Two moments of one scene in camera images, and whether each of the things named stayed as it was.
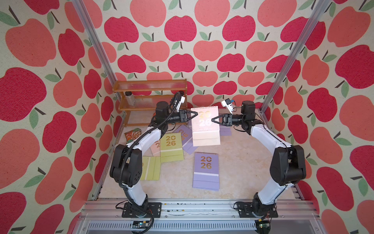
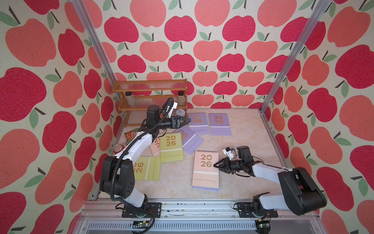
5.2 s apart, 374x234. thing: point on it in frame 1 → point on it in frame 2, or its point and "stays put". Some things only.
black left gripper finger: (191, 117) → (183, 121)
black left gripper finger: (187, 111) → (183, 119)
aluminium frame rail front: (300, 216) stays put
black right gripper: (226, 120) → (225, 163)
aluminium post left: (96, 44) stays put
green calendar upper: (171, 147) stays put
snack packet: (131, 136) stays put
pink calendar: (205, 132) → (205, 174)
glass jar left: (130, 97) stays put
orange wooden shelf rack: (138, 98) stays put
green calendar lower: (151, 168) stays put
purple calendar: (187, 140) stays put
